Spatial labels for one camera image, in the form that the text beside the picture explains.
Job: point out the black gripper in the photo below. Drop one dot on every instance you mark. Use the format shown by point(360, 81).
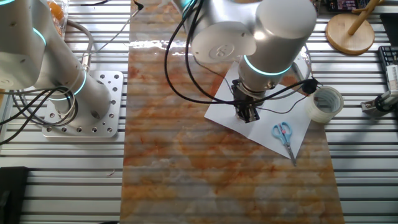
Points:
point(247, 98)

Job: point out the white paper sheet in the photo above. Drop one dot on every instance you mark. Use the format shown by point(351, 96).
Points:
point(258, 133)

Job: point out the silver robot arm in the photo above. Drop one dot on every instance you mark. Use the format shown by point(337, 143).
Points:
point(280, 25)

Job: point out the orange marbled table mat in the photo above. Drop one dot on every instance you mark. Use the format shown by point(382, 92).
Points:
point(202, 155)

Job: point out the clear tape roll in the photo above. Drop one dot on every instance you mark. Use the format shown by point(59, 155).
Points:
point(314, 115)

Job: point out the wooden stand with round base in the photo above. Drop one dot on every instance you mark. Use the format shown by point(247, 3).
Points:
point(348, 37)

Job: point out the silver power adapter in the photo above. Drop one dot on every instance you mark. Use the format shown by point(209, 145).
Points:
point(392, 79)

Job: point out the small brown scrap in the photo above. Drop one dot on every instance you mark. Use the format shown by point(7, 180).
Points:
point(111, 173)

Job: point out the black keyboard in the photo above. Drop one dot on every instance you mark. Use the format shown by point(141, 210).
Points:
point(388, 56)

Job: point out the orange egg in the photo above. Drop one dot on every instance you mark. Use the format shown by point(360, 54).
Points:
point(56, 10)
point(59, 30)

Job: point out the oranges in plastic tray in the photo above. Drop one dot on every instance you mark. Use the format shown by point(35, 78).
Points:
point(63, 18)

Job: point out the black box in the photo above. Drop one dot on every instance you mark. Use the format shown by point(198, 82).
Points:
point(12, 196)

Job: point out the silver camera on mount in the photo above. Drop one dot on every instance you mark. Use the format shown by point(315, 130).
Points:
point(370, 107)

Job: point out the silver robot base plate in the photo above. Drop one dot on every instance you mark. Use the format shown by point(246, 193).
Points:
point(115, 93)

